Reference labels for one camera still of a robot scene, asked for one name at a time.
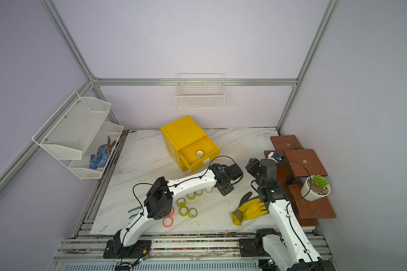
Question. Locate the clear tape roll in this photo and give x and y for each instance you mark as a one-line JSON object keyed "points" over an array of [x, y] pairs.
{"points": [[209, 190], [199, 154]]}

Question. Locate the brown wooden stepped shelf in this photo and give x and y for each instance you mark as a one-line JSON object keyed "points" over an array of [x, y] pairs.
{"points": [[298, 164]]}

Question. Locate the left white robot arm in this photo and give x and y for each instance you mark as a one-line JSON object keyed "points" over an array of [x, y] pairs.
{"points": [[163, 193]]}

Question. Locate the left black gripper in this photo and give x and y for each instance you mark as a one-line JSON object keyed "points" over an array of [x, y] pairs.
{"points": [[226, 191]]}

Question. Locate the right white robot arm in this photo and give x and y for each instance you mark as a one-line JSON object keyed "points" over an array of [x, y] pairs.
{"points": [[291, 250]]}

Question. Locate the white mesh two-tier shelf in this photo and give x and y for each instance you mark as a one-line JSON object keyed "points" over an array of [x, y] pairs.
{"points": [[76, 131]]}

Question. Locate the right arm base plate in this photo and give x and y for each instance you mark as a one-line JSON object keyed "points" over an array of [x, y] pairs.
{"points": [[251, 247]]}

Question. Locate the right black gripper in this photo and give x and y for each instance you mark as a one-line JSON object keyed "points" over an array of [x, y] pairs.
{"points": [[253, 166]]}

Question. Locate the yellow black rubber glove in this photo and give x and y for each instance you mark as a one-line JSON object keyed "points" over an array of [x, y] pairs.
{"points": [[249, 209]]}

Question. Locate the potted succulent white pot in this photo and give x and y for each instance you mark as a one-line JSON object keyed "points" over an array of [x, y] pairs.
{"points": [[315, 187]]}

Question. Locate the yellow drawer cabinet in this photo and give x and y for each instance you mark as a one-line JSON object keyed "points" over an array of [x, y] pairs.
{"points": [[183, 138]]}

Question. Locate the aluminium frame rail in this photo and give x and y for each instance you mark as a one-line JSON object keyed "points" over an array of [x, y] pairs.
{"points": [[94, 85]]}

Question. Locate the yellow tape roll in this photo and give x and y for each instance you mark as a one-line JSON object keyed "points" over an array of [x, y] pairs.
{"points": [[181, 202], [199, 192], [191, 196], [192, 212], [183, 211]]}

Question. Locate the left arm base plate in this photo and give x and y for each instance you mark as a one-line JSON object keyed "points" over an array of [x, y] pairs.
{"points": [[129, 249]]}

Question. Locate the teal garden fork yellow handle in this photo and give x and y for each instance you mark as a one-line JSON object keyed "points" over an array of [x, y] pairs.
{"points": [[134, 212]]}

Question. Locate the blue item in shelf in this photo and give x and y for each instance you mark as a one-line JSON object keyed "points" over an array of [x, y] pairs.
{"points": [[99, 160]]}

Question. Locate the white wire wall basket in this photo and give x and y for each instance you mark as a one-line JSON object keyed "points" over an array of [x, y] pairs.
{"points": [[199, 96]]}

